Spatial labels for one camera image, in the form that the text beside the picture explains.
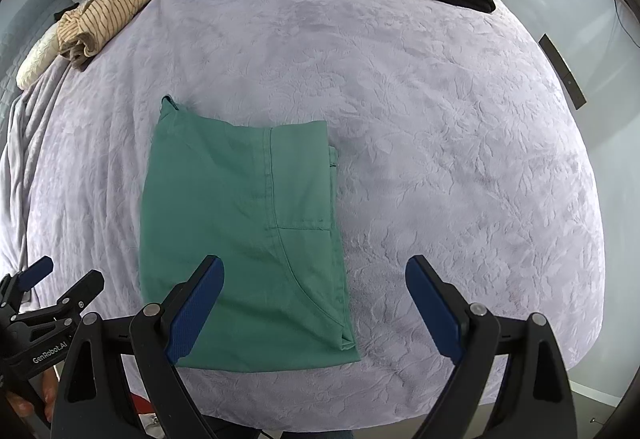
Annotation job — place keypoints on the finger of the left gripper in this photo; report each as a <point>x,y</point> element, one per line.
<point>79,296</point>
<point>14,288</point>

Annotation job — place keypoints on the beige striped folded garment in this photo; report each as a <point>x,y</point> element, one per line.
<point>84,31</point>

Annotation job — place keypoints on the red floor object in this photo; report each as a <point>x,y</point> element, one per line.
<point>142,405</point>

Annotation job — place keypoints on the lavender bed blanket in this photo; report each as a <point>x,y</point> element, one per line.
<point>454,141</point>

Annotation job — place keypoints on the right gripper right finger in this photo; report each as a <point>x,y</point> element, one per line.
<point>534,398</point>

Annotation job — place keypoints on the green work jacket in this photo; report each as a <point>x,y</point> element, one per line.
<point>262,200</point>

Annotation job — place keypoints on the dark wall strip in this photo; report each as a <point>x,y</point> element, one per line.
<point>567,78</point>

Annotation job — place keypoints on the cream pillow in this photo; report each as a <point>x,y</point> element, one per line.
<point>39,58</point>

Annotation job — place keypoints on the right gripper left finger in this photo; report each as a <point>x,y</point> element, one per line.
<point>95,400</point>

